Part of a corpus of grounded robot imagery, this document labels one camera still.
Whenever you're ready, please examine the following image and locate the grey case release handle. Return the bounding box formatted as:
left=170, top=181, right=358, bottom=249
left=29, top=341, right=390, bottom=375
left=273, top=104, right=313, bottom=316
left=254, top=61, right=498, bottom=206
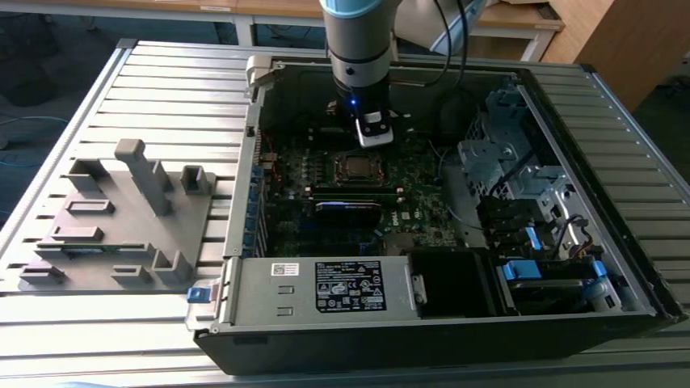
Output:
left=245, top=55, right=272, bottom=88

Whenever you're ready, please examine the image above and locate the dark office chair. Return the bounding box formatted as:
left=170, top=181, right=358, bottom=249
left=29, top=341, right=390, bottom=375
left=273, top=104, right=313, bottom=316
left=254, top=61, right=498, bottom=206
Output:
left=0, top=15, right=61, bottom=108

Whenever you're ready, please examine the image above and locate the silver CPU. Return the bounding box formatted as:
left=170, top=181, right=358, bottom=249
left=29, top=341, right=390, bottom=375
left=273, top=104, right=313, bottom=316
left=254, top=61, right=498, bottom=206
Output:
left=345, top=155, right=378, bottom=178

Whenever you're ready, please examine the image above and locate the grey power supply unit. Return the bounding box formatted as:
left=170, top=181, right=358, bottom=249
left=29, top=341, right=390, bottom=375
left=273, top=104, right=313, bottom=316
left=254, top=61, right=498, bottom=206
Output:
left=229, top=255, right=428, bottom=324

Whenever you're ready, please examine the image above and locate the metal socket cover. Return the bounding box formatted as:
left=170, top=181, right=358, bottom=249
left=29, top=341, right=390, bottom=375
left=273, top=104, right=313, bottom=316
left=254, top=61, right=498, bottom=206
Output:
left=334, top=152, right=388, bottom=187

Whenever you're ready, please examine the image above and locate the silver metal drive cage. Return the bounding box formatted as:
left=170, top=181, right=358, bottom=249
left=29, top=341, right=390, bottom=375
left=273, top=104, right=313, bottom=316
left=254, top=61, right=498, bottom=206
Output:
left=457, top=76, right=581, bottom=203

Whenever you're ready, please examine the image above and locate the hard disk in blue carrier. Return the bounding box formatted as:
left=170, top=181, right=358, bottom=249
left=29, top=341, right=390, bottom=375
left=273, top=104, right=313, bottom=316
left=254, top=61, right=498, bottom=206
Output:
left=498, top=260, right=615, bottom=316

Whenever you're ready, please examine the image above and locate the blue floor cable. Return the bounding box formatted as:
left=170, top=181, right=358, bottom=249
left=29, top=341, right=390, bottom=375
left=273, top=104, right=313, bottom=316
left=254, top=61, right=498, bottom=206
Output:
left=0, top=115, right=71, bottom=169

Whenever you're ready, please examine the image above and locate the wooden cabinet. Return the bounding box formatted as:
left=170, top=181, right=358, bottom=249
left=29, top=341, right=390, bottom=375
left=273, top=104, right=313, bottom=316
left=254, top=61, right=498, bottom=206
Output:
left=542, top=0, right=690, bottom=114

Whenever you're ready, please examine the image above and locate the thin black wire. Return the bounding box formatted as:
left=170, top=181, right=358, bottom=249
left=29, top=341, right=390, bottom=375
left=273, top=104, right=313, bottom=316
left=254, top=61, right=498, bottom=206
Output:
left=553, top=213, right=591, bottom=259

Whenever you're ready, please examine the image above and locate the coloured wire bundle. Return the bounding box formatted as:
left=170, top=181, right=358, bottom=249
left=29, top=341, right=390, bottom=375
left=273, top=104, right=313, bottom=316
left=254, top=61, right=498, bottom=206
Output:
left=572, top=241, right=601, bottom=260

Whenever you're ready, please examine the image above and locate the green RAM stick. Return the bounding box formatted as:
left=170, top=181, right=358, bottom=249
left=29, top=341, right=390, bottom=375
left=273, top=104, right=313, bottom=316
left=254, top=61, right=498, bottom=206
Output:
left=62, top=244, right=147, bottom=254

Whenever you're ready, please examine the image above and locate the thin grey wire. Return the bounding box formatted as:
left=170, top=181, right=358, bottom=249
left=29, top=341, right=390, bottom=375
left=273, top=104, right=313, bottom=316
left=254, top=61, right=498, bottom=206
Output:
left=429, top=140, right=486, bottom=232

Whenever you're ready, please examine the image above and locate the black fan shroud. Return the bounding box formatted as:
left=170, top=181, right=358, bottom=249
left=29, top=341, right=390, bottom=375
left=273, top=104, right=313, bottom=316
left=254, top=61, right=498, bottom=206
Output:
left=409, top=249, right=501, bottom=318

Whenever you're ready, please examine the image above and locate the wooden desk white frame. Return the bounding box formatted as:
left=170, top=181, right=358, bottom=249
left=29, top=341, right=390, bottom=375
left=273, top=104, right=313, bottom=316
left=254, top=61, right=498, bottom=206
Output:
left=252, top=0, right=566, bottom=61
left=0, top=0, right=256, bottom=46

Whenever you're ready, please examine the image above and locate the grey parts rack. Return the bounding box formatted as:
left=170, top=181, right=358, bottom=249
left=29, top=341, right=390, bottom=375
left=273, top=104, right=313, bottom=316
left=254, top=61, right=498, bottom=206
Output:
left=19, top=138, right=218, bottom=292

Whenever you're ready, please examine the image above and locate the CPU socket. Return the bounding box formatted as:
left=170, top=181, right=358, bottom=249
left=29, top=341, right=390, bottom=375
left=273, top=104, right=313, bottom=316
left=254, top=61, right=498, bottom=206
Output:
left=333, top=151, right=390, bottom=188

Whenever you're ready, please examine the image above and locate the green motherboard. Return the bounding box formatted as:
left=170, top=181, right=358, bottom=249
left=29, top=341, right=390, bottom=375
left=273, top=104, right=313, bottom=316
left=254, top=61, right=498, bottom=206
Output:
left=253, top=129, right=486, bottom=259

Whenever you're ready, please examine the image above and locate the black graphics card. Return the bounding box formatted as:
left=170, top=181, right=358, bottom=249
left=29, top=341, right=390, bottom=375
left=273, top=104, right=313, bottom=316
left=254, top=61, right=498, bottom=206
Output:
left=314, top=200, right=385, bottom=231

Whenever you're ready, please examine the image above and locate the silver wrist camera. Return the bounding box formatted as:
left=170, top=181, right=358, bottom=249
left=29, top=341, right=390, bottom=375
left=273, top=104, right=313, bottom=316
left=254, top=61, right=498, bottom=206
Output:
left=356, top=112, right=396, bottom=150

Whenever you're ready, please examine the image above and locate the black PC case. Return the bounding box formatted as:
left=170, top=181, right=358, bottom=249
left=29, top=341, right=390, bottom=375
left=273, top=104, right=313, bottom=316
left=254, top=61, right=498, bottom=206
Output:
left=185, top=54, right=689, bottom=377

